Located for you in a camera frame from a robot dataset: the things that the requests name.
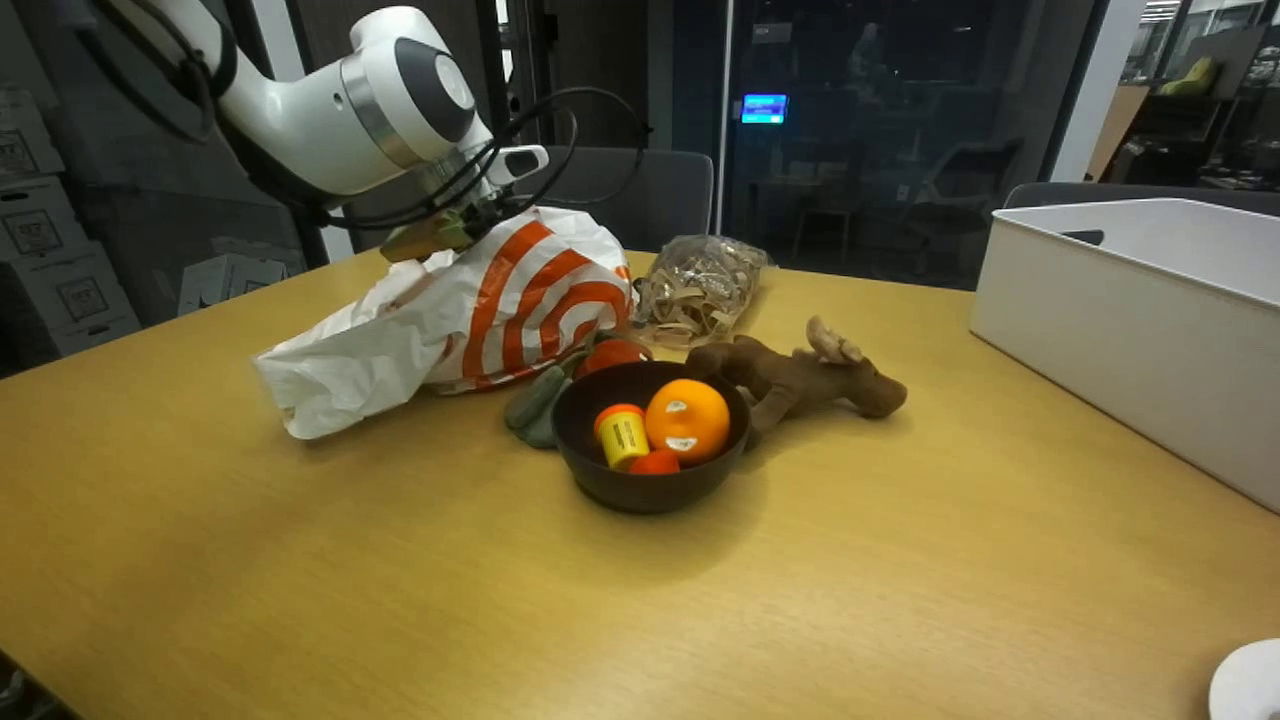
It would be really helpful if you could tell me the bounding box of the white plate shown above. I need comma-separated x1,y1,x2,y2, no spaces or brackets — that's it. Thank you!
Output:
1210,640,1280,720

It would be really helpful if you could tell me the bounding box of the green red plush toy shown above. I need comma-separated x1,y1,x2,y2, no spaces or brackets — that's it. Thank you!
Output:
505,336,647,453

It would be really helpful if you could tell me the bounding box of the blue screen monitor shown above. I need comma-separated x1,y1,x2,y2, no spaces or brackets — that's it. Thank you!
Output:
740,94,792,130

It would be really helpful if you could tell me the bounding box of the black bowl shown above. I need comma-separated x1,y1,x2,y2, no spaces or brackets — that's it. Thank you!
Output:
554,360,751,518

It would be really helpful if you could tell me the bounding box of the white orange plastic bag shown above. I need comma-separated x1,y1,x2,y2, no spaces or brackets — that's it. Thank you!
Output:
256,205,632,441

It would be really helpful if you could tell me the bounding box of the orange fruit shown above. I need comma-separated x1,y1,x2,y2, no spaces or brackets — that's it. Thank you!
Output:
646,382,734,460

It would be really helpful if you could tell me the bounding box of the small red fruit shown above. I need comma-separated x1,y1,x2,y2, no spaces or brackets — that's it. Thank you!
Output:
623,450,681,475

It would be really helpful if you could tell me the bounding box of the white rectangular box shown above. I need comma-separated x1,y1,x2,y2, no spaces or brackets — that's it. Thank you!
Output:
972,198,1280,508

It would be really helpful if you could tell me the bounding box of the brown plush toy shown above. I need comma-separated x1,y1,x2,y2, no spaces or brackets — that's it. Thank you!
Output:
690,315,908,441

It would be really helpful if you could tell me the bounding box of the clear bag of nuts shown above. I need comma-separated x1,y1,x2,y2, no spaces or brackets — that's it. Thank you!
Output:
637,235,769,342

